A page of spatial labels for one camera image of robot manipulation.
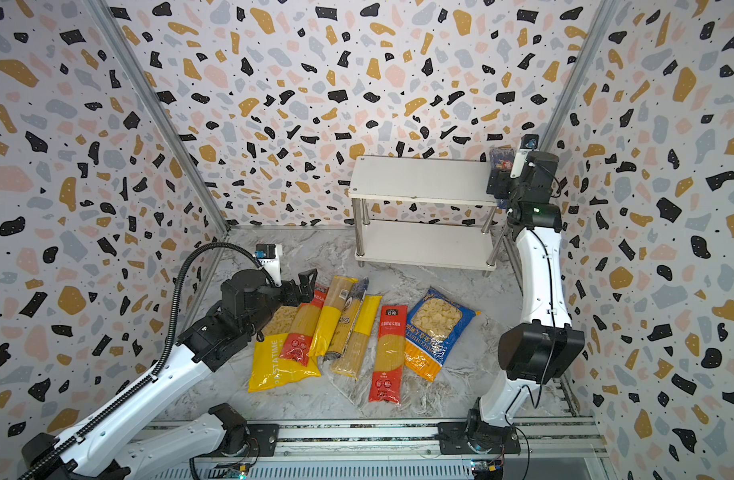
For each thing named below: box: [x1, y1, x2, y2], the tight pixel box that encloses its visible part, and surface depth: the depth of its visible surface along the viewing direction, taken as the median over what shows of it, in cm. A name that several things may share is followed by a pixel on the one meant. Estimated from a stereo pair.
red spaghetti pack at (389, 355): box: [369, 305, 407, 404], surface depth 88 cm
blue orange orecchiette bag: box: [404, 286, 482, 382], surface depth 91 cm
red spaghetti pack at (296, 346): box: [279, 283, 329, 367], surface depth 87 cm
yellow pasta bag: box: [248, 333, 322, 393], surface depth 83 cm
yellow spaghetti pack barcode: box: [308, 276, 359, 357], surface depth 92 cm
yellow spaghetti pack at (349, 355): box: [330, 295, 383, 380], surface depth 89 cm
